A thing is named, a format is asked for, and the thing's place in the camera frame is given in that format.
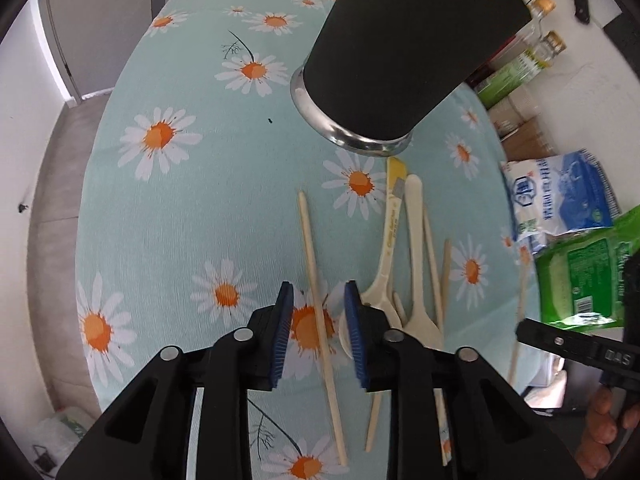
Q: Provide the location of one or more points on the black utensil holder cup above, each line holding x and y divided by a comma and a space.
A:
415, 45

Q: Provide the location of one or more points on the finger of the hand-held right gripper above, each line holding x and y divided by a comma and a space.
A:
555, 341

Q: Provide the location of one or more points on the green rice bag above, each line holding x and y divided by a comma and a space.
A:
580, 275

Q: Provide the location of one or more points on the crumpled plastic bag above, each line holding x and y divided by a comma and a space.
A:
60, 435

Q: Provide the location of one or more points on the green-label oil bottle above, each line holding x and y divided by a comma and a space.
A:
515, 72

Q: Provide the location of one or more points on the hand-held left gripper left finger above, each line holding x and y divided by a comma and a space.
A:
282, 330

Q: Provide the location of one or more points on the person's right hand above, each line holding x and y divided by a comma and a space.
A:
597, 430

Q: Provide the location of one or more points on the white and blue bag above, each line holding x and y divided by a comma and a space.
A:
560, 195

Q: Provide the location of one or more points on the cardboard box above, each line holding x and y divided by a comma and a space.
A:
530, 140

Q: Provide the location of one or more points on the daisy print tablecloth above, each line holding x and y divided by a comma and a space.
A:
215, 200

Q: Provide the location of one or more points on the plain cream spoon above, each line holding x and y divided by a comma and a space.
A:
415, 240

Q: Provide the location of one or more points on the yellow-capped clear bottle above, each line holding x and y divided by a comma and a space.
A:
542, 7

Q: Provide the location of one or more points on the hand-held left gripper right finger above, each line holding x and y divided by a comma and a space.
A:
354, 335

